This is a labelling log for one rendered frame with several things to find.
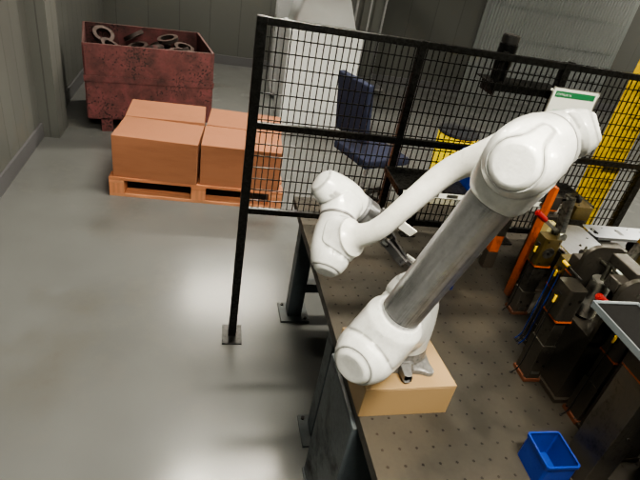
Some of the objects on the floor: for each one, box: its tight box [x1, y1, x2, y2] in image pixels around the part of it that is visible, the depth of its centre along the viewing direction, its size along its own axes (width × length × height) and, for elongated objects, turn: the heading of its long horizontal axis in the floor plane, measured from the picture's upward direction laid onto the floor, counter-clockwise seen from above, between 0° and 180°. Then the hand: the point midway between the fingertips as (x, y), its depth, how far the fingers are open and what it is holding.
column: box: [302, 353, 371, 480], centre depth 176 cm, size 31×31×66 cm
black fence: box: [222, 14, 640, 345], centre depth 238 cm, size 14×197×155 cm, turn 84°
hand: (413, 248), depth 157 cm, fingers open, 13 cm apart
